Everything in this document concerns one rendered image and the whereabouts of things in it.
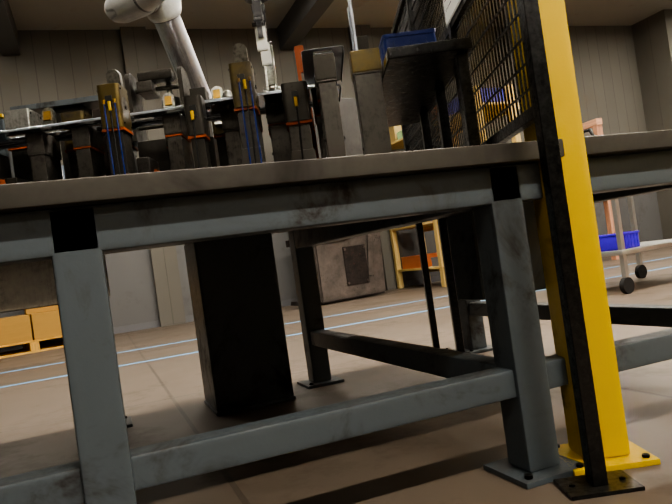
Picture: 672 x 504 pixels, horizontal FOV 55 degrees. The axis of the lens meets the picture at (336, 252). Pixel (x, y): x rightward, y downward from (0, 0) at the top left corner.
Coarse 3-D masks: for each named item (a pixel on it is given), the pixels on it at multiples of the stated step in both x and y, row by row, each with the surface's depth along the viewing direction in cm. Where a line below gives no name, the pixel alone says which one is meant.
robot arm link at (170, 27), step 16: (176, 0) 235; (160, 16) 234; (176, 16) 237; (160, 32) 240; (176, 32) 240; (176, 48) 243; (192, 48) 248; (176, 64) 247; (192, 64) 248; (192, 80) 251
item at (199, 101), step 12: (192, 96) 170; (192, 108) 170; (204, 108) 174; (192, 120) 170; (204, 120) 171; (192, 132) 170; (204, 132) 170; (192, 144) 171; (204, 144) 171; (204, 156) 171
